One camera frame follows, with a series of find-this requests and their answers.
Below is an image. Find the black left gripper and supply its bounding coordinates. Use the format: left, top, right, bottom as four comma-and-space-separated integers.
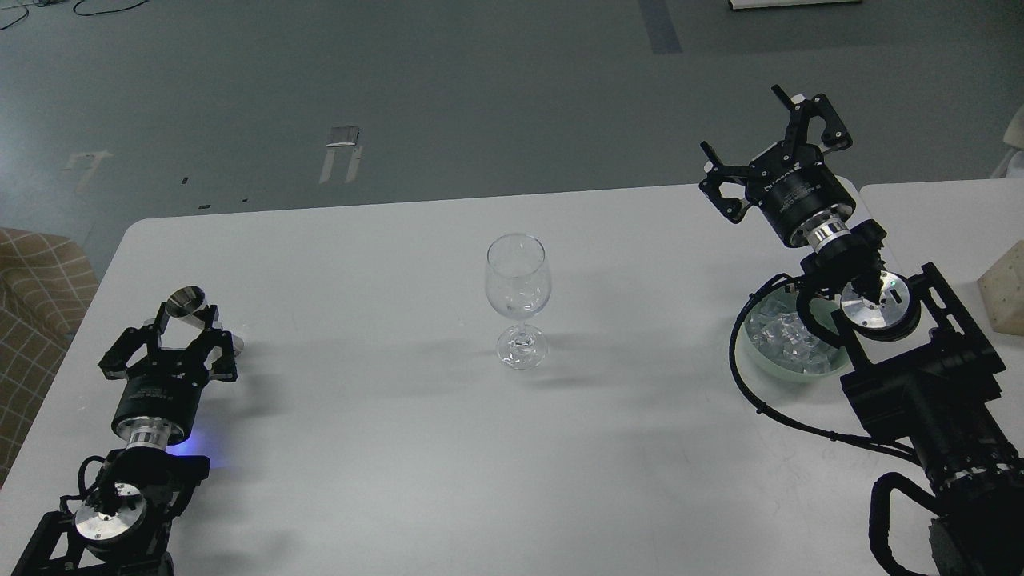
98, 302, 240, 446

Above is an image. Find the green bowl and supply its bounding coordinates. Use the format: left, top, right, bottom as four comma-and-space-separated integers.
742, 286, 853, 383

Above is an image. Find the clear wine glass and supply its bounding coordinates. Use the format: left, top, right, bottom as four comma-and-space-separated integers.
484, 233, 552, 370

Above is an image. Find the black floor cable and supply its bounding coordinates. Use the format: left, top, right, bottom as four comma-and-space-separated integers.
0, 0, 150, 30

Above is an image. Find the grey office chair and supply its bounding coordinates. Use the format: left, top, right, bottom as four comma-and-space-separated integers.
989, 106, 1023, 179

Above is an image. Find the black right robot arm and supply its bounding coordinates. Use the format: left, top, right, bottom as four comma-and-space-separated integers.
699, 85, 1023, 575

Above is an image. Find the beige foam block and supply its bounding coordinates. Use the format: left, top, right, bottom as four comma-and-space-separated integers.
978, 240, 1023, 337

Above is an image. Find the steel double jigger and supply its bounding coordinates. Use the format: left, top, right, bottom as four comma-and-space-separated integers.
164, 286, 244, 357

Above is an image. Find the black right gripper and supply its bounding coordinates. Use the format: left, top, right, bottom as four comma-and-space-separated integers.
698, 85, 857, 247

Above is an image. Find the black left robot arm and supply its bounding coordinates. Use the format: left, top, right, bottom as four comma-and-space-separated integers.
12, 286, 244, 575

